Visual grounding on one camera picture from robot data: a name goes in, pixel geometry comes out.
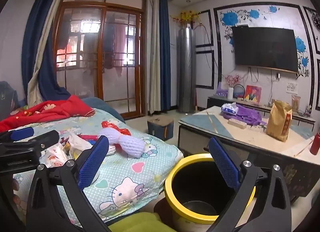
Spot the narrow blue curtain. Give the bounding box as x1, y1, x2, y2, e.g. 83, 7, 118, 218
159, 0, 172, 113

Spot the narrow beige curtain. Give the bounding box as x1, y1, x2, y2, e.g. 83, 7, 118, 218
146, 0, 160, 115

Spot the gold red flower decoration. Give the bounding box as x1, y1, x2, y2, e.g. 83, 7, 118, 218
170, 10, 202, 23

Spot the wide beige curtain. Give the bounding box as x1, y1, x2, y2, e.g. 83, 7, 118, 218
27, 0, 69, 106

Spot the white vase with red flowers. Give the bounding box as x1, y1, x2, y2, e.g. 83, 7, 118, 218
224, 74, 242, 99

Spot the person's green fleece clothing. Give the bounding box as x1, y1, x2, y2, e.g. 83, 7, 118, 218
106, 211, 180, 232

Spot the red floral cloth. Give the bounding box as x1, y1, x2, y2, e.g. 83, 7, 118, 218
0, 95, 95, 132

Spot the red plastic wrapper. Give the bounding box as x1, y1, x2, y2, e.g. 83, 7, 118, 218
101, 121, 130, 137

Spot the white red printed snack packet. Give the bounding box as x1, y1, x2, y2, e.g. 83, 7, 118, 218
46, 143, 69, 170

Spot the white plastic bag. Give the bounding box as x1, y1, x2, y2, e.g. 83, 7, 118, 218
67, 132, 94, 159

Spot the red bottle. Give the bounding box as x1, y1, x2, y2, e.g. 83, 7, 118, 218
309, 127, 320, 155

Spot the brown paper bag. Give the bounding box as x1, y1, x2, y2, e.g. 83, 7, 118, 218
265, 99, 293, 142

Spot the white blue tissue pack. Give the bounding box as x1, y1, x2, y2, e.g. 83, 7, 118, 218
221, 103, 240, 116

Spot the white power strip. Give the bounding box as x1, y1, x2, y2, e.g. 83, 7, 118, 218
229, 118, 247, 129

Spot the colourful picture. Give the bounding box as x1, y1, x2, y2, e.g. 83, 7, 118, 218
244, 85, 262, 104

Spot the clear snack bag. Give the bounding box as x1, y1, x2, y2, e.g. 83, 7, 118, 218
291, 95, 302, 113

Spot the wall-mounted television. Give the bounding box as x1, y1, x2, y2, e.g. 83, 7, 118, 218
232, 25, 299, 74

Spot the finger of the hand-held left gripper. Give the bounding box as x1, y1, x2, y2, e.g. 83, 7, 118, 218
0, 129, 60, 150
0, 126, 35, 142

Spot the wide dark blue curtain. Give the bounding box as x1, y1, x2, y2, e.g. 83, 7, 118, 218
21, 0, 72, 104

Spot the person's left hand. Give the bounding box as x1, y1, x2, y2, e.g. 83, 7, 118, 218
11, 178, 27, 206

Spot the blue flower wall decal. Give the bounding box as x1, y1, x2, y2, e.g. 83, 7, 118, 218
220, 6, 310, 78

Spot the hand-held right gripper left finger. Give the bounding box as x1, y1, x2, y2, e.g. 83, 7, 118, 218
26, 135, 110, 232

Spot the white paper wall note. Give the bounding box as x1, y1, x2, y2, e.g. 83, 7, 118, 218
286, 82, 299, 95

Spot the yellow rimmed trash bin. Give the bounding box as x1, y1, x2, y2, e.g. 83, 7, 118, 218
154, 153, 257, 232

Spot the silver standing air conditioner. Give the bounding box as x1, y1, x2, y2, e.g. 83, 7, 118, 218
177, 21, 197, 113

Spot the blue storage stool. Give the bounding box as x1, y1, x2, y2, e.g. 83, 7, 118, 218
147, 117, 175, 141

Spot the wooden framed glass door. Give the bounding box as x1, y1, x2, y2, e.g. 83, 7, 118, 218
51, 0, 147, 120

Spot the dark grey bag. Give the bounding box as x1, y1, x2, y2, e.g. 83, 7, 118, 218
0, 81, 19, 115

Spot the purple card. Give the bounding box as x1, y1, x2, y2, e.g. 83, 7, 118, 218
216, 82, 228, 96

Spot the pale purple foam net sleeve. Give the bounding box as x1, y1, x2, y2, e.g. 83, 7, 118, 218
96, 128, 147, 159

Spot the round black ring ornament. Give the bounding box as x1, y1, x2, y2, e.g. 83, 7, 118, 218
233, 84, 247, 100

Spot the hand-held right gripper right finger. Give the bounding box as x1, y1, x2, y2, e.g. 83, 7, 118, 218
208, 136, 292, 232

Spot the cartoon cat printed blanket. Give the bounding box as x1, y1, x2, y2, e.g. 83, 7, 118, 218
0, 108, 184, 225

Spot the dark television cabinet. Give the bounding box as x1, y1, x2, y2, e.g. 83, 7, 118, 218
207, 95, 317, 132

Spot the marble top coffee table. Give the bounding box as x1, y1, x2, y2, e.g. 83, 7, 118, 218
178, 106, 320, 197

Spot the purple cloth bag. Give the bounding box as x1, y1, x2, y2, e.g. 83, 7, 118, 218
220, 104, 267, 126

